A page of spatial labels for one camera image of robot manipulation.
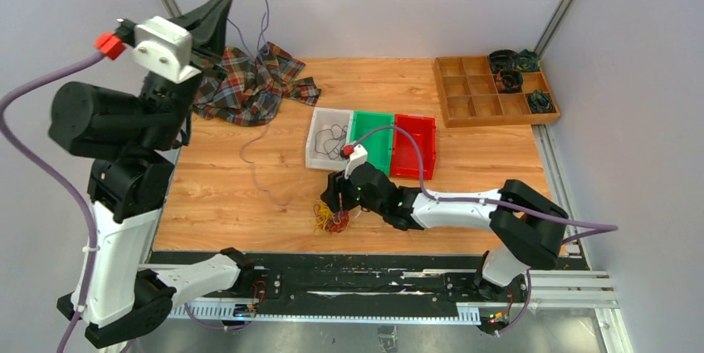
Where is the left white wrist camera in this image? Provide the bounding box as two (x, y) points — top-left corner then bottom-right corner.
(131, 16), (201, 84)

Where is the green plastic bin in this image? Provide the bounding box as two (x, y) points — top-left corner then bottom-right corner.
(349, 110), (394, 175)

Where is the plaid cloth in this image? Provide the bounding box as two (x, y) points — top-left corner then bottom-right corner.
(192, 42), (322, 126)

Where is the coloured cable pile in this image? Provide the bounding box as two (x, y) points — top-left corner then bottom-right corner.
(312, 202), (352, 236)

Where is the green coil lower right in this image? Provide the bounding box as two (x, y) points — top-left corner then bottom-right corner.
(526, 89), (556, 114)

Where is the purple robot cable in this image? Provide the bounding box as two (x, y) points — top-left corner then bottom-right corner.
(0, 32), (128, 353)
(340, 125), (619, 336)

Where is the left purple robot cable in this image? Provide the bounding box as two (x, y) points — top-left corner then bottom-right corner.
(0, 32), (128, 353)

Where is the aluminium frame rail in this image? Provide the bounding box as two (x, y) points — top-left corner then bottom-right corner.
(99, 262), (633, 353)

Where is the black coil top left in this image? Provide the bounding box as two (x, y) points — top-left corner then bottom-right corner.
(487, 49), (519, 74)

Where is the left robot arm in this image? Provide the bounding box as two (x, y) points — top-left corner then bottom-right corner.
(49, 0), (255, 349)

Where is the wooden compartment tray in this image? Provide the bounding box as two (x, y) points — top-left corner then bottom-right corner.
(433, 56), (560, 128)

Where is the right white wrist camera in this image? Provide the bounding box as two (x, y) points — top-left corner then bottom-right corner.
(342, 143), (368, 179)

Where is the red plastic bin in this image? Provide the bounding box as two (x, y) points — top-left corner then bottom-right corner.
(390, 114), (437, 180)

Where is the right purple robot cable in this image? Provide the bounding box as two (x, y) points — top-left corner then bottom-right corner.
(340, 125), (619, 336)

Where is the green coil top right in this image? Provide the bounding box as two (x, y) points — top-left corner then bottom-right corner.
(514, 49), (540, 72)

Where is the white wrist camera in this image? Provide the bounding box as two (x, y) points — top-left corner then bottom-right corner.
(342, 143), (368, 179)
(131, 16), (201, 84)

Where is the green coil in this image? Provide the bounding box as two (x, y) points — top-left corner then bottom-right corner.
(526, 89), (556, 114)
(514, 49), (540, 72)

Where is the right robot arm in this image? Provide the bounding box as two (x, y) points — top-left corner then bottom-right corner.
(320, 163), (567, 301)

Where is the dark coil middle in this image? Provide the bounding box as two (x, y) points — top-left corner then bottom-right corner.
(495, 69), (524, 94)

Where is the white plastic bin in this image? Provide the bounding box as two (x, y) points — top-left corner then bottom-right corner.
(305, 107), (354, 171)

